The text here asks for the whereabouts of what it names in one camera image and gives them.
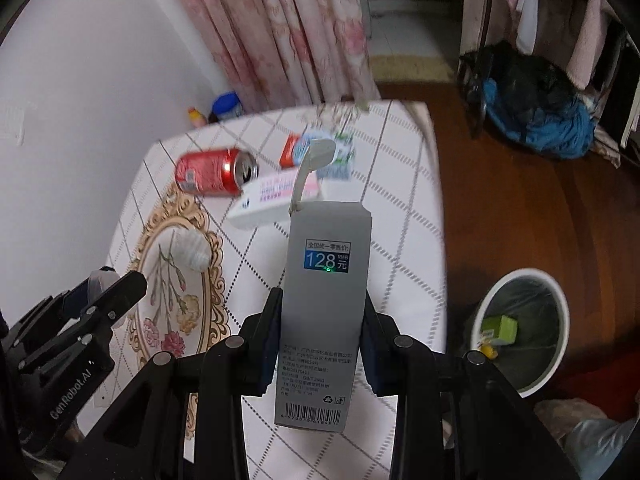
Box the green cardboard box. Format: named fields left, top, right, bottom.
left=480, top=315, right=518, bottom=346

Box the grey white carton box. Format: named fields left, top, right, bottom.
left=273, top=138, right=374, bottom=435

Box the black trash bag liner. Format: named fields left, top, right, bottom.
left=480, top=278, right=564, bottom=392

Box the white round trash bin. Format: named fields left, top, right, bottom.
left=470, top=268, right=572, bottom=399

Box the crumpled white plastic tray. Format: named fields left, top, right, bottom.
left=171, top=230, right=213, bottom=273

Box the white floral tablecloth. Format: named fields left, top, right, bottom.
left=74, top=100, right=449, bottom=480

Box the red soda can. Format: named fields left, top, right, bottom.
left=175, top=148, right=259, bottom=197

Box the pink white medicine box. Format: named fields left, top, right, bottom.
left=227, top=168, right=298, bottom=231

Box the orange capped bottle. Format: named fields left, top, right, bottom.
left=188, top=107, right=208, bottom=128

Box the blue capped bottle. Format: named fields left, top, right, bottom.
left=208, top=91, right=244, bottom=124

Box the blue clothes pile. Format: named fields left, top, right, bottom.
left=482, top=79, right=596, bottom=159

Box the blue white milk carton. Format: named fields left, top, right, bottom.
left=279, top=129, right=355, bottom=181

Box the pink floral curtain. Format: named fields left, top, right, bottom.
left=179, top=0, right=380, bottom=113

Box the black metal chair frame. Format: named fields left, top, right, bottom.
left=457, top=51, right=488, bottom=139

